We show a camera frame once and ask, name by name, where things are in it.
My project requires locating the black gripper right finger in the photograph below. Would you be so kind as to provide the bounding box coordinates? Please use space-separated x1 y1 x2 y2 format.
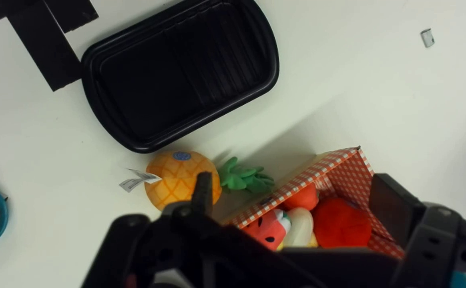
368 173 466 288

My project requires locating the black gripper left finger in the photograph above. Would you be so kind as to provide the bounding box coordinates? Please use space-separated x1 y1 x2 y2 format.
81 173 273 288

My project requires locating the watermelon slice plush toy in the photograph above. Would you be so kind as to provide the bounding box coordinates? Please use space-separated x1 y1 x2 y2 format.
243 210 291 252

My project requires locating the pineapple plush toy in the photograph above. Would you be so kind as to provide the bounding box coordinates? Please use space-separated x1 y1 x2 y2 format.
118 149 275 212

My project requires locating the red tomato plush toy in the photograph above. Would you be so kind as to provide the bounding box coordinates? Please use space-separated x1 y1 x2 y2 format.
312 197 371 248

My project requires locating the peeled banana plush toy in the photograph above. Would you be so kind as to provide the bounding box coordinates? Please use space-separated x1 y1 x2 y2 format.
278 208 316 248

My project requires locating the strawberry plush toy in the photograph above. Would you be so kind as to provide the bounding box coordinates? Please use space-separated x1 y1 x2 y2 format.
283 184 318 210

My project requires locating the black rectangular tray pot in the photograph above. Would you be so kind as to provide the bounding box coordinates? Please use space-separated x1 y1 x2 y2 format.
81 0 278 154

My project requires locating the red checkered cardboard box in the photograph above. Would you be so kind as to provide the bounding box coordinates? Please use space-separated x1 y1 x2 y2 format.
233 148 403 260

